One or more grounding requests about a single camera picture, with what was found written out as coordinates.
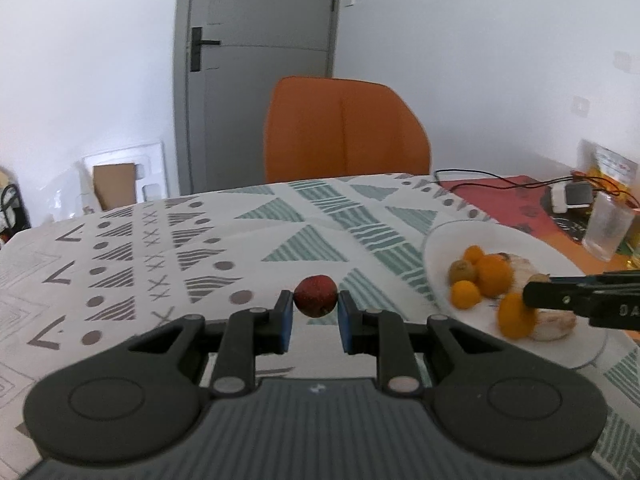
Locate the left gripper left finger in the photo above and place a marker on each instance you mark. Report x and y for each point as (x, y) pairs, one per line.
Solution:
(237, 343)

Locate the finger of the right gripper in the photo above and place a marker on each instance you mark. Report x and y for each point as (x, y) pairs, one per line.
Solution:
(614, 278)
(562, 294)

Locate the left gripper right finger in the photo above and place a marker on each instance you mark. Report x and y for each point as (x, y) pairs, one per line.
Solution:
(383, 335)

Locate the peeled pomelo segment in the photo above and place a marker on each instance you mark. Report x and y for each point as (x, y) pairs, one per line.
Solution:
(553, 325)

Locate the small red fruit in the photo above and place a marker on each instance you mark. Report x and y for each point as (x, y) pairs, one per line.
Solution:
(316, 296)

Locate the large orange tangerine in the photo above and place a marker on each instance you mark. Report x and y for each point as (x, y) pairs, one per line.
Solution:
(494, 275)

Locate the small orange kumquat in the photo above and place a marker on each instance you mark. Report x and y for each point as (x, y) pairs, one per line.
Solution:
(465, 295)

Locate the yellow-brown round fruit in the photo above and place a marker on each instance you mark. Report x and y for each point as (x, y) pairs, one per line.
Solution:
(539, 278)

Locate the white round plate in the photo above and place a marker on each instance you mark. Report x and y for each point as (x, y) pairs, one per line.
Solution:
(526, 256)

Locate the peeled pomelo piece on plate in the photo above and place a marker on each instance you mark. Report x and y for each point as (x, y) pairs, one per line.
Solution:
(522, 270)

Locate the clear plastic cup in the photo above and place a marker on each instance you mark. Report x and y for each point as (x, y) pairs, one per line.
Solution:
(609, 222)

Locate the orange tangerine on plate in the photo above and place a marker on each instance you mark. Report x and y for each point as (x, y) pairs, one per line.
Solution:
(514, 319)

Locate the white power adapter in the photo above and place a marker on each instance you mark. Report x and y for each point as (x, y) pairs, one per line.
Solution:
(570, 195)

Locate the greenish brown fruit on plate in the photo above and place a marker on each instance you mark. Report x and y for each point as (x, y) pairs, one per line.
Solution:
(462, 270)

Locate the yellow snack package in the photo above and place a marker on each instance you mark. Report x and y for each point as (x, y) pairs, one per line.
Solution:
(607, 169)

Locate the small yellow kumquat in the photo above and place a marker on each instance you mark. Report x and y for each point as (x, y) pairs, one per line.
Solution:
(473, 254)

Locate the red orange mat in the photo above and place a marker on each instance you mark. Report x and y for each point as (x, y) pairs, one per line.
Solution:
(526, 210)

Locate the patterned white tablecloth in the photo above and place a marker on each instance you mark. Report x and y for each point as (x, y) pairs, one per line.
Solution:
(105, 365)

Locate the white foam board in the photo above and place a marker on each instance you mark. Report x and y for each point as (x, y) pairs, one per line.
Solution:
(150, 180)

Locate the brown cardboard box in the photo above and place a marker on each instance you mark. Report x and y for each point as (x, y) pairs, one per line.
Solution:
(115, 185)

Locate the orange chair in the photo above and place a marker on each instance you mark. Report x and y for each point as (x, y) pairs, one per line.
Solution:
(330, 127)

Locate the pile of bags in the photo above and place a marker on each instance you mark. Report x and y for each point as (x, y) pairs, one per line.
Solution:
(13, 213)

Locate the grey door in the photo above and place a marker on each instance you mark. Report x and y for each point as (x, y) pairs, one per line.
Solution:
(220, 111)

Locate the wall socket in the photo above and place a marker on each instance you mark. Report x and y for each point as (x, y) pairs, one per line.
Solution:
(580, 106)

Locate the black door handle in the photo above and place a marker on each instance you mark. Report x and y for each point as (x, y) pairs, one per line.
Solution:
(198, 42)

